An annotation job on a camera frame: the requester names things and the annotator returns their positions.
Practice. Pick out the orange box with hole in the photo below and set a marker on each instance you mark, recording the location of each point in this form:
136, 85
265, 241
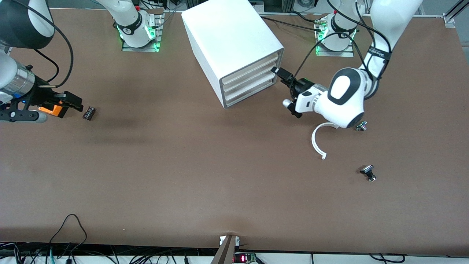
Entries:
49, 110

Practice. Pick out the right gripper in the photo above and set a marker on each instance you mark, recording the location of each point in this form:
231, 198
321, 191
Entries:
41, 96

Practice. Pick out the brown metal post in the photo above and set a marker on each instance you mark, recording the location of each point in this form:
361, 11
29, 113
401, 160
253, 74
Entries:
225, 251

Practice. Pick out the white drawer cabinet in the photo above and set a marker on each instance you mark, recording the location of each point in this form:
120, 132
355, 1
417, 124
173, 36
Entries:
227, 33

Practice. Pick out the chrome tee fitting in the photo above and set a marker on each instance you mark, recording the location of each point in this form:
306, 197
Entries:
361, 127

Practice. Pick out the aluminium frame profile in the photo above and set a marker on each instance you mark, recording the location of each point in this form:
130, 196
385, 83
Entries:
454, 13

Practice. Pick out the white plastic drawer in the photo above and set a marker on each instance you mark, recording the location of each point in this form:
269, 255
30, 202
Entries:
253, 88
253, 69
253, 79

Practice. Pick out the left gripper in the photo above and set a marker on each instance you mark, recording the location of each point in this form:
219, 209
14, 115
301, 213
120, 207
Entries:
301, 86

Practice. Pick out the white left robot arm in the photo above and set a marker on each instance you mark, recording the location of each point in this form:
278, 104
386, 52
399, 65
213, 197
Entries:
344, 91

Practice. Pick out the black box red display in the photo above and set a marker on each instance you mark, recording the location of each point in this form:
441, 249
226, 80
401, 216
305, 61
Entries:
244, 258

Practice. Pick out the small black relay block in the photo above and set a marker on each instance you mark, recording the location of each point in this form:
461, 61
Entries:
89, 113

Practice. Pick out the black switch with white face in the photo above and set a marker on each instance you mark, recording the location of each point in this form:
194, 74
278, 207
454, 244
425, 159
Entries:
367, 170

